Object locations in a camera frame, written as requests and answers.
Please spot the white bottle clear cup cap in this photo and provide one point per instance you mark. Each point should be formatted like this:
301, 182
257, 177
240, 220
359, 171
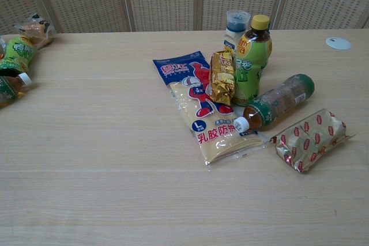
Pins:
234, 34

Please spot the green tea bottle at left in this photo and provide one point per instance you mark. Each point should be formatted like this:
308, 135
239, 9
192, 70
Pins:
18, 56

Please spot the latex gloves package blue header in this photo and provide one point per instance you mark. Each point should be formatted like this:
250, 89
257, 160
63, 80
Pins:
184, 113

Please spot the gold foil snack packet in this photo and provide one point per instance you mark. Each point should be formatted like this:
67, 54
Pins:
222, 79

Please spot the clear bag of snacks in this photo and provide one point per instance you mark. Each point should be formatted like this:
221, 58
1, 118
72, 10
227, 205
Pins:
36, 31

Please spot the green tea bottle yellow cap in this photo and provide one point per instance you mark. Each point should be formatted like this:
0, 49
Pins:
251, 64

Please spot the brown tea bottle white cap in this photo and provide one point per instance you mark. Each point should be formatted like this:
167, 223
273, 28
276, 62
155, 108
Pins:
11, 87
276, 102

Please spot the round silver table grommet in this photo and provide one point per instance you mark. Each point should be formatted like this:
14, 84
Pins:
338, 43

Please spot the gold packet with red labels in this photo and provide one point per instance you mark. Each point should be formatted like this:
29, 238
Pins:
310, 139

